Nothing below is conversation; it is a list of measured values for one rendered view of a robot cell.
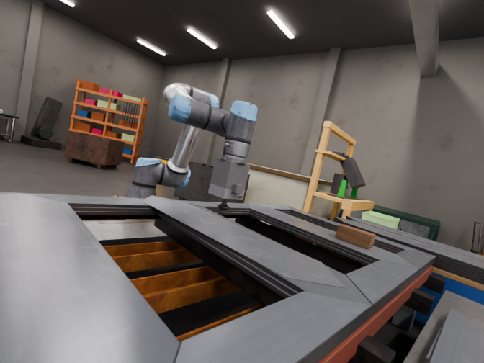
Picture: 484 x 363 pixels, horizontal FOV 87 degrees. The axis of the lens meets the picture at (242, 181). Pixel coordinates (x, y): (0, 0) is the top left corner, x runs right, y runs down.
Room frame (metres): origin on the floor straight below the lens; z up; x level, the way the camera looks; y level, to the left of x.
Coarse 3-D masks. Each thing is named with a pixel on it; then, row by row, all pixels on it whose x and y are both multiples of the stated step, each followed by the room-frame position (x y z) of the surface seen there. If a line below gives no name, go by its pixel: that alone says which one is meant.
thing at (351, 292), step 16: (80, 208) 0.67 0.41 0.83; (96, 208) 0.70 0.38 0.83; (112, 208) 0.73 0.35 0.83; (128, 208) 0.76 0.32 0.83; (144, 208) 0.80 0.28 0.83; (208, 208) 0.99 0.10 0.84; (240, 208) 1.12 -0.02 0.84; (176, 224) 0.74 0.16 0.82; (272, 224) 1.05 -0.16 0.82; (288, 224) 1.01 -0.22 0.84; (320, 224) 1.26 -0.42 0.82; (208, 240) 0.64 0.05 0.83; (272, 240) 0.73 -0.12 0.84; (320, 240) 0.91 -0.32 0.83; (224, 256) 0.59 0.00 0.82; (240, 256) 0.57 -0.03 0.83; (352, 256) 0.81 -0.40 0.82; (368, 256) 0.80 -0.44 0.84; (256, 272) 0.52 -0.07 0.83; (272, 272) 0.51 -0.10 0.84; (336, 272) 0.58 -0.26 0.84; (416, 272) 0.74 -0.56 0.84; (272, 288) 0.48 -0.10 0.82; (288, 288) 0.47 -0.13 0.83; (304, 288) 0.46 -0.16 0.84; (320, 288) 0.48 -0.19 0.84; (336, 288) 0.50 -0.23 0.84; (352, 288) 0.51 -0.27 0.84; (400, 288) 0.62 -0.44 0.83; (368, 304) 0.46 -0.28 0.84; (384, 304) 0.52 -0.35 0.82; (336, 336) 0.35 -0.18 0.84; (320, 352) 0.31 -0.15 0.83
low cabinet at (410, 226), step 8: (376, 208) 5.17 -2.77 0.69; (384, 208) 5.72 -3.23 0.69; (352, 216) 5.28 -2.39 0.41; (360, 216) 5.19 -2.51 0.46; (392, 216) 4.87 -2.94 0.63; (400, 216) 4.79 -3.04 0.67; (408, 216) 4.97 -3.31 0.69; (416, 216) 5.48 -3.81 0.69; (400, 224) 4.76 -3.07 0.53; (408, 224) 4.69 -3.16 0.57; (416, 224) 4.62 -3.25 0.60; (424, 224) 4.56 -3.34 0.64; (432, 224) 4.49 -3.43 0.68; (408, 232) 4.67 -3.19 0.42; (416, 232) 4.60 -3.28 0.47; (424, 232) 4.53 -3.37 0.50; (432, 232) 4.47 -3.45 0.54; (432, 240) 4.45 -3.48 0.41
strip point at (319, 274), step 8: (320, 264) 0.61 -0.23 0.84; (304, 272) 0.54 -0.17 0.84; (312, 272) 0.55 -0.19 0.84; (320, 272) 0.56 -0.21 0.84; (328, 272) 0.57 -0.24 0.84; (304, 280) 0.50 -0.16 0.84; (312, 280) 0.51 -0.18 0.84; (320, 280) 0.51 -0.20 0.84; (328, 280) 0.52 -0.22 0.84; (336, 280) 0.53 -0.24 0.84
